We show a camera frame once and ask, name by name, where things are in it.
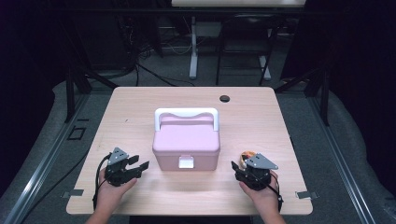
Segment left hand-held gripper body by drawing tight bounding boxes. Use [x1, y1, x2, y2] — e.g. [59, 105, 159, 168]
[104, 147, 138, 188]

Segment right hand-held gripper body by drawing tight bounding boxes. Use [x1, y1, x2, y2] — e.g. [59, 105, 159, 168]
[235, 152, 279, 191]

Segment pink storage box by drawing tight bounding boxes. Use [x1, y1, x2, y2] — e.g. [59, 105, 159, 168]
[151, 107, 221, 172]

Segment person's right hand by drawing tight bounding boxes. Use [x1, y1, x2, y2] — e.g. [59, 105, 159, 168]
[238, 173, 283, 215]

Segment person's left hand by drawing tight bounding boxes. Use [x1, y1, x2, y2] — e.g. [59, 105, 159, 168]
[96, 168, 138, 213]

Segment black metal stand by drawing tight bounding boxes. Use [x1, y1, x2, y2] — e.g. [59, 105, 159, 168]
[274, 65, 332, 127]
[64, 18, 120, 124]

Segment white desk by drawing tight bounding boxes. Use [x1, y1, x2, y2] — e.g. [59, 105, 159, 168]
[171, 0, 307, 81]

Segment black chair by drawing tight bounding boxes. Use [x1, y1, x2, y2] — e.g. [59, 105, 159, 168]
[215, 13, 281, 87]

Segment left hand-held gripper cable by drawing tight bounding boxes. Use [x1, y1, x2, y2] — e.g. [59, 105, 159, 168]
[18, 148, 113, 224]

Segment hand-held gripper cable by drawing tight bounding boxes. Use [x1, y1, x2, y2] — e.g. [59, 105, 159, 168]
[18, 148, 113, 224]
[268, 172, 285, 213]

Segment right hand-held gripper cable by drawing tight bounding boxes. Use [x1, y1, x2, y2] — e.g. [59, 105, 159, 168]
[268, 172, 285, 213]

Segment aluminium floor rail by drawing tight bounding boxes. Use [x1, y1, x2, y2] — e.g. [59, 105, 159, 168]
[306, 96, 378, 224]
[3, 92, 92, 224]

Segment black floor cable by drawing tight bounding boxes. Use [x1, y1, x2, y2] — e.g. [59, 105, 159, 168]
[134, 61, 196, 88]

